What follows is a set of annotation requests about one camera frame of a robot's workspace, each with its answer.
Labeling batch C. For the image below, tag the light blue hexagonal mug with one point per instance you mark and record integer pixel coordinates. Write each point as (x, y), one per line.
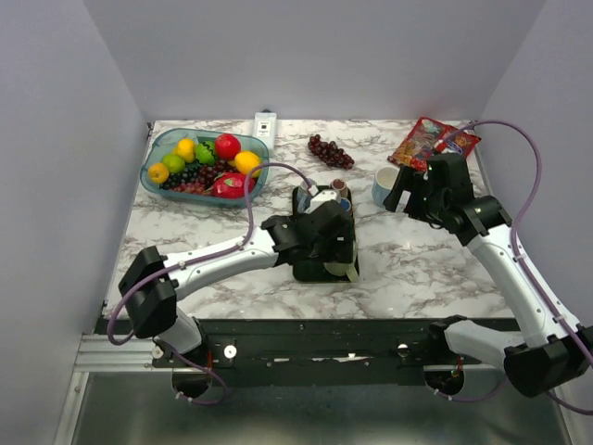
(383, 182)

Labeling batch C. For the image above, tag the light green ceramic mug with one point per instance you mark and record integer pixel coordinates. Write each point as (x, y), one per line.
(347, 270)

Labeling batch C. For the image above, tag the dark blue gold-rimmed cup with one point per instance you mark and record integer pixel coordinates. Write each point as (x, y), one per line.
(346, 205)

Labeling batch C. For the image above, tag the brown small cup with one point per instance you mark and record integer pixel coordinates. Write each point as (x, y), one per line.
(340, 187)

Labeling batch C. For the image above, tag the green lime with zigzag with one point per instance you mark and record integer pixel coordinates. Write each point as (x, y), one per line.
(205, 153)

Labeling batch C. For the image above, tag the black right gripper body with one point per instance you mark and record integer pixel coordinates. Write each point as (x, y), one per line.
(422, 197)

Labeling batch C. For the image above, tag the red apple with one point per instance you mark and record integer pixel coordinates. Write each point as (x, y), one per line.
(227, 146)

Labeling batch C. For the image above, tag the black rectangular tray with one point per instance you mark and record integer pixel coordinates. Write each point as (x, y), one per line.
(312, 272)

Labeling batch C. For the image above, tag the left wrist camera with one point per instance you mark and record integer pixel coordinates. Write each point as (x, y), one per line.
(316, 197)

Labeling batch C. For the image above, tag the loose red grape bunch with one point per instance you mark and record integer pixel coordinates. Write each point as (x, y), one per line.
(330, 153)

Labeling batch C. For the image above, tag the yellow lemon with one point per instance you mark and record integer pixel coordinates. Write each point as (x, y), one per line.
(185, 149)

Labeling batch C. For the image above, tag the orange fruit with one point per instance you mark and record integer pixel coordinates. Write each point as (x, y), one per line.
(158, 173)
(245, 161)

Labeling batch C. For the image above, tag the dark grape bunch in basket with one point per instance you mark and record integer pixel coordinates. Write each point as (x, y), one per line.
(197, 179)

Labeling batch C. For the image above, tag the red dragon fruit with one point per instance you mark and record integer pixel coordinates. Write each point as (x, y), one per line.
(232, 185)

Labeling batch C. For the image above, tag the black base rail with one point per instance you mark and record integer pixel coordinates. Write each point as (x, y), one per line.
(261, 353)

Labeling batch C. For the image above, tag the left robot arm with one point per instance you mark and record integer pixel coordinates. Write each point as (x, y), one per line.
(154, 283)

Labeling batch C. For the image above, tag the teal plastic fruit basket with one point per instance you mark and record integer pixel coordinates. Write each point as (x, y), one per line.
(166, 143)

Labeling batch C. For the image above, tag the red snack packet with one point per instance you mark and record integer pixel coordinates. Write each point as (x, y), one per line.
(426, 139)

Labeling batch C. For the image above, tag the grey-blue small cup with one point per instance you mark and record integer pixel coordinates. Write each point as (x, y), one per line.
(304, 194)

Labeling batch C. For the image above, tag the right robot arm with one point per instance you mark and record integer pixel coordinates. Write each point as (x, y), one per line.
(552, 347)

